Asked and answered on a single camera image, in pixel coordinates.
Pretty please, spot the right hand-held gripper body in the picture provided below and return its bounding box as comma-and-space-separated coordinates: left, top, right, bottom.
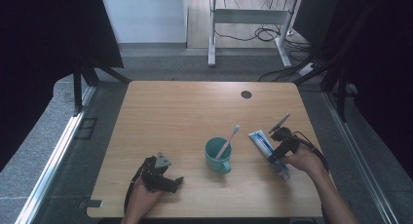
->
268, 112, 301, 154

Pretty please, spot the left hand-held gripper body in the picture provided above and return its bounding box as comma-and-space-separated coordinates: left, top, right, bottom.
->
140, 151, 178, 193

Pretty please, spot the blue and white toothpaste tube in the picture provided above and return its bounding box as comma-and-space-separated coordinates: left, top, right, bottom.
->
247, 130, 291, 181

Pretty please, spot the teal cup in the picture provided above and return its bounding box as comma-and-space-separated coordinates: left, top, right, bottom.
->
204, 136, 234, 175

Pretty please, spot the pink toothbrush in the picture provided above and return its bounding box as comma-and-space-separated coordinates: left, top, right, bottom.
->
215, 125, 242, 161

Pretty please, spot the person's right hand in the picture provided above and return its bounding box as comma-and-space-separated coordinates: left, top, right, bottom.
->
282, 143, 327, 181

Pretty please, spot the person's left hand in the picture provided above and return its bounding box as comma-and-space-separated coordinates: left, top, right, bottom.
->
125, 177, 164, 218

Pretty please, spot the black metal stand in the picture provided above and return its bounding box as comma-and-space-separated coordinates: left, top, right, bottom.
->
293, 53, 349, 123
72, 62, 132, 117

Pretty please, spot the white power strip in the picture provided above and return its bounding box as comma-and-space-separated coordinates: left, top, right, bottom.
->
298, 61, 318, 77

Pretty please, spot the black curtain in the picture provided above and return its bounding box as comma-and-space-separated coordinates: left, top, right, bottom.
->
0, 0, 125, 173
324, 0, 413, 183

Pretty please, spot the left hand-held gripper cable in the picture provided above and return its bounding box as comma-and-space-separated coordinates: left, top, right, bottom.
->
124, 158, 148, 216

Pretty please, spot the hand-held gripper cable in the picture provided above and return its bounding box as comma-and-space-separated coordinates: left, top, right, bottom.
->
291, 131, 330, 171
124, 158, 148, 216

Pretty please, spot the right hand-held gripper cable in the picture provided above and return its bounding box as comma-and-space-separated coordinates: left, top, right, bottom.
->
291, 131, 330, 171

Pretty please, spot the black table bracket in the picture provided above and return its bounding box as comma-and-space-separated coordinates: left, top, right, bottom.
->
77, 198, 103, 210

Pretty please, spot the aluminium rail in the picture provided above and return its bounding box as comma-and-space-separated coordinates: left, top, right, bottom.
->
323, 91, 401, 224
14, 86, 96, 224

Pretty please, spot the black square floor frame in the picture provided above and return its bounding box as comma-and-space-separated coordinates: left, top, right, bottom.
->
75, 117, 98, 141

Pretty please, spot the black floor cable bundle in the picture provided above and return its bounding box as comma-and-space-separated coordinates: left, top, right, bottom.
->
213, 23, 314, 62

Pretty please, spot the white desk frame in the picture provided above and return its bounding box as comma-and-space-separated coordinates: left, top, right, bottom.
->
207, 0, 302, 68

